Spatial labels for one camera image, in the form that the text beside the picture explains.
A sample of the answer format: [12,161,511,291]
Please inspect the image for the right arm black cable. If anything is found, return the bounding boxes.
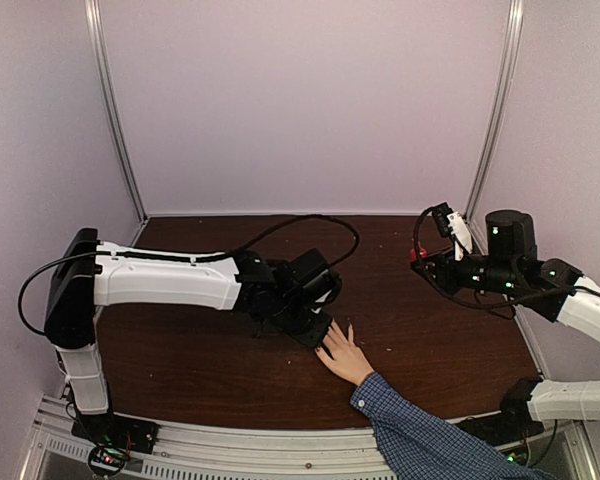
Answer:
[412,205,579,321]

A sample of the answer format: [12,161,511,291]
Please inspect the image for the aluminium corner post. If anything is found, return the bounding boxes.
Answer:
[84,0,149,240]
[465,0,525,253]

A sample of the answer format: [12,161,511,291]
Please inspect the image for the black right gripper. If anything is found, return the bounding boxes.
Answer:
[412,245,520,298]

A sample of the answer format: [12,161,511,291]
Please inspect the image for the red nail polish bottle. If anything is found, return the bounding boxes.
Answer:
[411,245,427,262]

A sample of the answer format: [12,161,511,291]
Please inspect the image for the blue checked shirt forearm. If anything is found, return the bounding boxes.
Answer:
[350,373,554,480]

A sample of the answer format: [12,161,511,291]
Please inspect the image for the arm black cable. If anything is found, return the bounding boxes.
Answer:
[18,213,360,337]
[412,205,579,321]

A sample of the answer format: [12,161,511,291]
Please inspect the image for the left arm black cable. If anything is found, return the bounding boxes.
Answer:
[18,213,360,337]

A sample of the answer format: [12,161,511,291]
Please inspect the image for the left aluminium corner post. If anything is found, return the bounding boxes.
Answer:
[84,0,149,240]

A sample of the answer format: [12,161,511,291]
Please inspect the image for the round green circuit board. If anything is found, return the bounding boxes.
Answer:
[87,446,130,476]

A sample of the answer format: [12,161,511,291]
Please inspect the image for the right aluminium corner post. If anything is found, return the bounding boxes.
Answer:
[465,0,525,253]

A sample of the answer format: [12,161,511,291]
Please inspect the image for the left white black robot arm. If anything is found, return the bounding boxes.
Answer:
[44,228,342,444]

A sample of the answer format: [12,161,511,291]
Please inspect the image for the pale hand with long nails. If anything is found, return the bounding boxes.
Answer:
[314,320,374,387]

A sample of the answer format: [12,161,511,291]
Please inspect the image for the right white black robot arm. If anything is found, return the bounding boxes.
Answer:
[411,203,600,442]

